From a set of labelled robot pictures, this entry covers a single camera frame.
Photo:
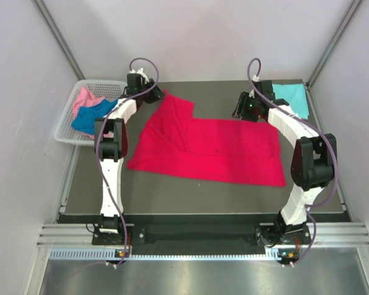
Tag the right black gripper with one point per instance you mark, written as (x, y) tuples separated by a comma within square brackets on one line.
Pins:
[(240, 110)]

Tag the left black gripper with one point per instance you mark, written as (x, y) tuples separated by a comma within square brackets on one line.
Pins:
[(156, 94)]

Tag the red t shirt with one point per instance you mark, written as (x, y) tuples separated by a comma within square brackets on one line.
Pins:
[(173, 142)]

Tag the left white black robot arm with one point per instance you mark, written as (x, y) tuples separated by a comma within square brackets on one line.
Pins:
[(111, 147)]

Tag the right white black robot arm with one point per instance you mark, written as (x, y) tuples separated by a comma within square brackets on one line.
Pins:
[(313, 164)]

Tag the white perforated plastic basket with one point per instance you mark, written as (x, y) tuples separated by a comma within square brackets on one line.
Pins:
[(64, 132)]

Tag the folded light blue t shirt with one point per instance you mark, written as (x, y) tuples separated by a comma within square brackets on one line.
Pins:
[(295, 95)]

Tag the pink t shirt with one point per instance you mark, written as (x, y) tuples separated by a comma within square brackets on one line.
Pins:
[(85, 98)]

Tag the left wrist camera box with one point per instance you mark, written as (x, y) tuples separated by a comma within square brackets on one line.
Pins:
[(140, 71)]

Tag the right aluminium frame post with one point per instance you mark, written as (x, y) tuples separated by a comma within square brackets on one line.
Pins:
[(349, 15)]

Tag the aluminium frame post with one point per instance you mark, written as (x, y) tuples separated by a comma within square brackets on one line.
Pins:
[(349, 15), (59, 39)]

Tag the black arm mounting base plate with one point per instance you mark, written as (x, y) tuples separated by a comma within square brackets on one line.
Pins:
[(200, 236)]

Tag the left aluminium frame post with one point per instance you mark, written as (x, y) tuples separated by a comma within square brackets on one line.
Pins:
[(59, 39)]

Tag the white slotted cable duct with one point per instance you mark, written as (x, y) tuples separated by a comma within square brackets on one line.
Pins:
[(112, 254)]

